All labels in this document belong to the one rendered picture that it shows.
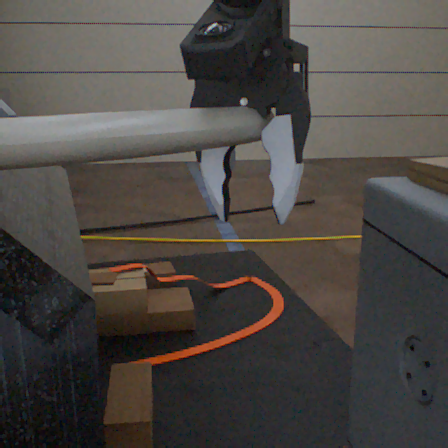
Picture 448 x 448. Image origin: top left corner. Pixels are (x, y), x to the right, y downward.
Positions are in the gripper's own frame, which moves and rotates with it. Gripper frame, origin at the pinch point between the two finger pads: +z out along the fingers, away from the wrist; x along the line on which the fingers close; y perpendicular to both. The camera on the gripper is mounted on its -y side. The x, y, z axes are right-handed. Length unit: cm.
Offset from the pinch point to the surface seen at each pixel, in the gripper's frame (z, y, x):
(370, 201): 4.6, 32.3, -6.6
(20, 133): -7.6, -18.6, 7.2
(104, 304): 63, 120, 99
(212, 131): -7.0, -8.0, -0.1
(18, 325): 25, 22, 48
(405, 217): 4.8, 23.3, -11.7
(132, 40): -82, 492, 296
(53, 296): 23, 29, 46
